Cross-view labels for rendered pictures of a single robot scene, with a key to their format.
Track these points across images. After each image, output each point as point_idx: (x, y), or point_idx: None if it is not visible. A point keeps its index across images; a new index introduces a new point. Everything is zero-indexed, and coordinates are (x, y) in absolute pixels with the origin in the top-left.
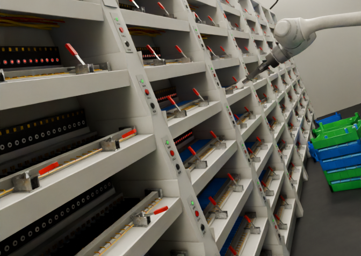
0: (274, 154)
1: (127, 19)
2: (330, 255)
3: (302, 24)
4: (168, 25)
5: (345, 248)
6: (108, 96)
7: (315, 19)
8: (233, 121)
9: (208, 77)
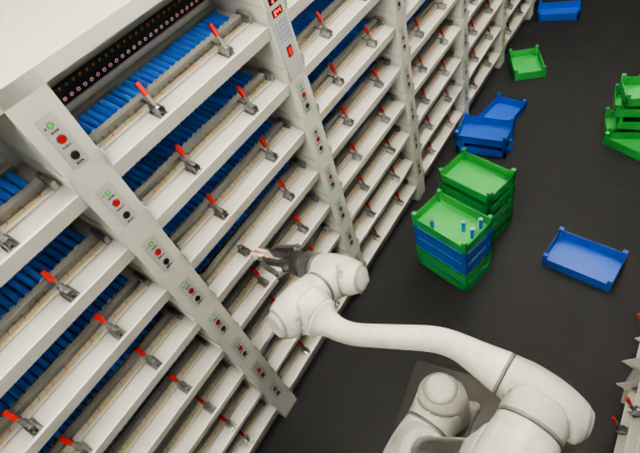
0: (340, 243)
1: None
2: (334, 403)
3: (311, 330)
4: (55, 335)
5: (353, 403)
6: None
7: (335, 334)
8: (224, 328)
9: (177, 302)
